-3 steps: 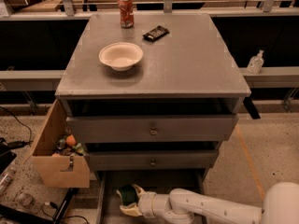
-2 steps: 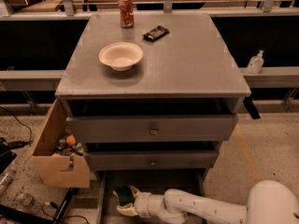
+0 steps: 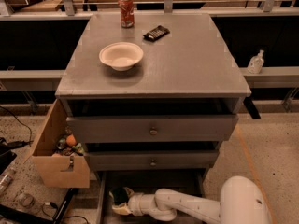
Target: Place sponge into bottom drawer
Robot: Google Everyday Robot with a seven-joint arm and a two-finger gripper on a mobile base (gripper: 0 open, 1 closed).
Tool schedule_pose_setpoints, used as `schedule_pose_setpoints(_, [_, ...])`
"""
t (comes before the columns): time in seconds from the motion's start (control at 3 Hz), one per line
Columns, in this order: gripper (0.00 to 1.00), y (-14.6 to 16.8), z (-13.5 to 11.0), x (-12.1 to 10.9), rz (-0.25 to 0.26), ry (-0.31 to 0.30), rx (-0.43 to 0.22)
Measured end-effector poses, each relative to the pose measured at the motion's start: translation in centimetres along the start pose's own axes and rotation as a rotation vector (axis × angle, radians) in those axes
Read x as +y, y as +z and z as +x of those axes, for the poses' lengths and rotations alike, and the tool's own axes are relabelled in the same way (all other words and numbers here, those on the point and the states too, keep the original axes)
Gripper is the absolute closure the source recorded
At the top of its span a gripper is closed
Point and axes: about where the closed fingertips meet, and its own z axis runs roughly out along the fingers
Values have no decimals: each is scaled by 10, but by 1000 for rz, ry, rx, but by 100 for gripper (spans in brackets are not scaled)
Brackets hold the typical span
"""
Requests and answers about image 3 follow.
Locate green and yellow sponge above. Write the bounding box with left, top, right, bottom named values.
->
left=111, top=187, right=129, bottom=205

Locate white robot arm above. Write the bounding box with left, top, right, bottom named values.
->
left=109, top=176, right=273, bottom=224

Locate grey open bottom drawer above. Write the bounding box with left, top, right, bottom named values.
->
left=97, top=170, right=206, bottom=224

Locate grey middle drawer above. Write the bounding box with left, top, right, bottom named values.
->
left=86, top=150, right=219, bottom=171

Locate grey top drawer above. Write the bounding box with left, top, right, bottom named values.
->
left=67, top=115, right=238, bottom=143

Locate grey wooden drawer cabinet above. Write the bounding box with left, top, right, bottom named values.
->
left=54, top=12, right=252, bottom=224

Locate cardboard box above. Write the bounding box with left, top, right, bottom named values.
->
left=31, top=100, right=90, bottom=188

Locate orange fruit in box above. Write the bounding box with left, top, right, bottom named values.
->
left=65, top=134, right=77, bottom=147

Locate metal can in box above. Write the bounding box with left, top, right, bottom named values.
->
left=56, top=138, right=66, bottom=150

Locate glass jar on floor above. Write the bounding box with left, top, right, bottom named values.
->
left=18, top=193, right=35, bottom=208

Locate black metal stand base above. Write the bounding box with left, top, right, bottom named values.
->
left=0, top=188, right=78, bottom=224

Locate clear plastic bottle on floor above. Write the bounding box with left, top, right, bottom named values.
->
left=0, top=167, right=16, bottom=195

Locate white paper bowl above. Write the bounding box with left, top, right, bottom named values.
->
left=99, top=42, right=144, bottom=71

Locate black snack bar wrapper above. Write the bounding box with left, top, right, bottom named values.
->
left=143, top=25, right=170, bottom=42

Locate clear hand sanitizer bottle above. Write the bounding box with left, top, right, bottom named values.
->
left=247, top=49, right=264, bottom=74

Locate orange soda can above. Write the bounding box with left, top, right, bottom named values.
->
left=118, top=0, right=135, bottom=28

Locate black power cable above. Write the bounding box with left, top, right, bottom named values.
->
left=0, top=105, right=34, bottom=150

